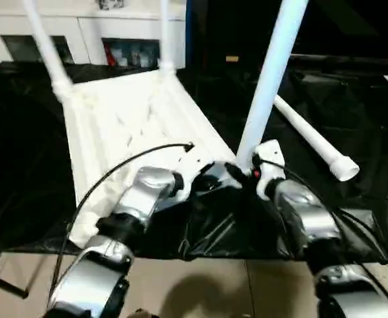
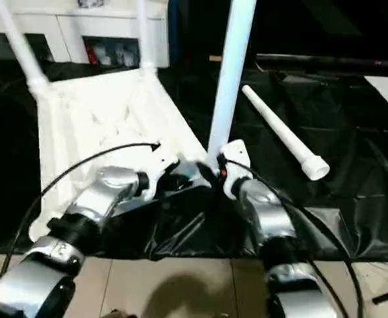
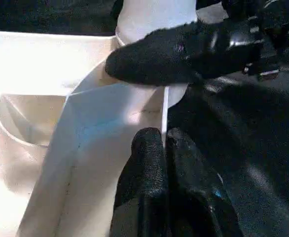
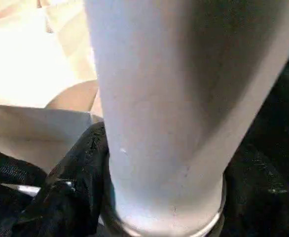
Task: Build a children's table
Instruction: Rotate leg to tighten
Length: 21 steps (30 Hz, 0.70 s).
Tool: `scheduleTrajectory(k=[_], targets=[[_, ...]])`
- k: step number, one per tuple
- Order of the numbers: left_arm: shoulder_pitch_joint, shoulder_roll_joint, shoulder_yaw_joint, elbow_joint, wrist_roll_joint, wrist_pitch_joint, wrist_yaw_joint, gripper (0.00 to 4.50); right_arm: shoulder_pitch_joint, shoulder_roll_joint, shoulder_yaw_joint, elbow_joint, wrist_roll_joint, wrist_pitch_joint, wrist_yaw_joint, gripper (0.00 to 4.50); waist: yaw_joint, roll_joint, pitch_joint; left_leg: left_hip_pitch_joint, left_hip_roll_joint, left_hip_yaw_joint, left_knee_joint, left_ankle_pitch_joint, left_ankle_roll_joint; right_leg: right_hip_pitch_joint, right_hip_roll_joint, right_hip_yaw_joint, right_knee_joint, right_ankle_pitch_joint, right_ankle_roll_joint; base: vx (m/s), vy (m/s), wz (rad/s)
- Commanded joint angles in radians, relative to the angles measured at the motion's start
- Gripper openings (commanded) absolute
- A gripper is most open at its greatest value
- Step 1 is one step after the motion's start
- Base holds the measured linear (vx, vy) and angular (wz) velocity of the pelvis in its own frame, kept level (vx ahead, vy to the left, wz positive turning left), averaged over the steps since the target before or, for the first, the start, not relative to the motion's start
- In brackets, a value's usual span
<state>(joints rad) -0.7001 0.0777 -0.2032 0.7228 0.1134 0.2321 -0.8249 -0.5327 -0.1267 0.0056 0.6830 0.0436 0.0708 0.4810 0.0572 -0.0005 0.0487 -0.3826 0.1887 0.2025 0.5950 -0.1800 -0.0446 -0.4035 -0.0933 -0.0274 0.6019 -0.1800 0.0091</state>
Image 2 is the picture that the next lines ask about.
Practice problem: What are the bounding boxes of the white plastic table leg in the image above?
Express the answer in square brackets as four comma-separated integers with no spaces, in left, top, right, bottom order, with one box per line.
[241,84,331,182]
[0,0,50,97]
[136,0,159,76]
[206,0,258,170]

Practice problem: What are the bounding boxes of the white plastic table top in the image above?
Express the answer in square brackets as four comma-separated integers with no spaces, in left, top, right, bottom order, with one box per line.
[28,66,212,243]

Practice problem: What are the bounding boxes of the black plastic mat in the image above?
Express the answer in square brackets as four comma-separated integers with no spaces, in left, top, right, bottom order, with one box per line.
[0,60,388,260]

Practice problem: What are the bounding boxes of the dark robot torso part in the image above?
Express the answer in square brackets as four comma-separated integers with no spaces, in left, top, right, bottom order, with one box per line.
[101,309,139,318]

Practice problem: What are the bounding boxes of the black flat screen television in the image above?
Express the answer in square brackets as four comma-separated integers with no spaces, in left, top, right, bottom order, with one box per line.
[177,0,388,74]

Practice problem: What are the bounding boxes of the white glass-door cabinet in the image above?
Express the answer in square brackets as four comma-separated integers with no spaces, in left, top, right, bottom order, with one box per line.
[0,0,170,67]

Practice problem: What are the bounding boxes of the small grey cabinet ornament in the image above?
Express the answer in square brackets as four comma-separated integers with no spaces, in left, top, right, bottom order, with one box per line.
[77,0,109,9]

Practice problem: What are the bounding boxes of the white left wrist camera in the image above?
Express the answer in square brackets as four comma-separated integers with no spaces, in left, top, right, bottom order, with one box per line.
[138,147,181,201]

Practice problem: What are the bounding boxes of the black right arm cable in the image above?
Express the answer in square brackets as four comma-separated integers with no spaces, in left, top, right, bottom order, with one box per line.
[234,162,364,318]

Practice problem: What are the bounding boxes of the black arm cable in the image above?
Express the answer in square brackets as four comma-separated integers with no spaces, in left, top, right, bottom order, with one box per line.
[0,141,162,280]
[234,162,364,318]

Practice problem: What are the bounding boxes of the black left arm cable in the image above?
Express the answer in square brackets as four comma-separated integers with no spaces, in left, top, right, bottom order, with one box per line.
[0,141,162,280]

